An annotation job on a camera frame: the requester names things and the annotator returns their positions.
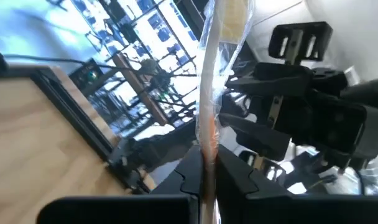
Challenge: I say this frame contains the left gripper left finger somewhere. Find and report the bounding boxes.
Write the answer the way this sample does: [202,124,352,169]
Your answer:
[36,145,205,224]

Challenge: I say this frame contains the black power box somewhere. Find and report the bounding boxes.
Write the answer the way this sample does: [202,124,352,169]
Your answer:
[69,58,104,91]

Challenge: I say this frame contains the black aluminium table frame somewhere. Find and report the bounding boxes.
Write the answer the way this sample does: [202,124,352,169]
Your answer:
[2,63,155,195]

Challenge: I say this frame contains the brown wooden post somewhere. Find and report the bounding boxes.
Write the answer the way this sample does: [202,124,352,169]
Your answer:
[113,52,168,125]

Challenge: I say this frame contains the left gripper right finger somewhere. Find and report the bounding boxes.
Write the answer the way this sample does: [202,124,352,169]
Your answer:
[216,145,378,224]

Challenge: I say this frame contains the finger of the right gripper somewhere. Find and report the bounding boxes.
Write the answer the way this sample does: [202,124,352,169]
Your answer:
[219,112,291,162]
[225,21,334,98]

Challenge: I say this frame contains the black cable to right arm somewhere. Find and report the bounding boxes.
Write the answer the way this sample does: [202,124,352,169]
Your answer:
[2,54,121,68]

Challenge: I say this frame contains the orange white toothbrush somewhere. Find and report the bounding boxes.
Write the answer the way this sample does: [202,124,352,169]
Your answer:
[195,0,255,224]

